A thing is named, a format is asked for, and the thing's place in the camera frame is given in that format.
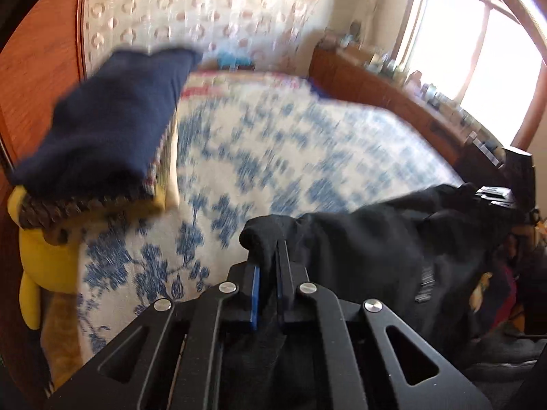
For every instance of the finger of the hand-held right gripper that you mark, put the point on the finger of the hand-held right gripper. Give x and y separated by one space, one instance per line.
495 189
495 200

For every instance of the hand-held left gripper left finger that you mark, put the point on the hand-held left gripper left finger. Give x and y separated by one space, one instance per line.
255 294

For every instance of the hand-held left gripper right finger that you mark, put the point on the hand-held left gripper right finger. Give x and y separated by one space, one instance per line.
282 290

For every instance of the black t-shirt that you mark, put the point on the black t-shirt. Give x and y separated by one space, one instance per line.
363 243

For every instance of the folded navy clothes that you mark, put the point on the folded navy clothes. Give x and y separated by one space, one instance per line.
107 128

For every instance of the wooden-framed window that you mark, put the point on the wooden-framed window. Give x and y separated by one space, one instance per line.
491 51

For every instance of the blue floral white sheet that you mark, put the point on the blue floral white sheet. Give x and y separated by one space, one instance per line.
299 158

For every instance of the long wooden cabinet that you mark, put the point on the long wooden cabinet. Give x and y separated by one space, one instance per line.
363 85

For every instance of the folded brown patterned cloth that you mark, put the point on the folded brown patterned cloth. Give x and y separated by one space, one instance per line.
85 211

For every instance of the yellow plush toy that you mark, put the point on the yellow plush toy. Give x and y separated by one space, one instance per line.
47 264

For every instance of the floral satin quilt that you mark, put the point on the floral satin quilt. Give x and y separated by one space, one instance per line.
239 83

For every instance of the small blue box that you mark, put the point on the small blue box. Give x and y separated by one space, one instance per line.
233 60

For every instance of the sheer circle-patterned curtain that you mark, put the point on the sheer circle-patterned curtain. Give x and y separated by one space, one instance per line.
213 8

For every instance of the red-brown wooden wardrobe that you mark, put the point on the red-brown wooden wardrobe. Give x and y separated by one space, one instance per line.
38 72

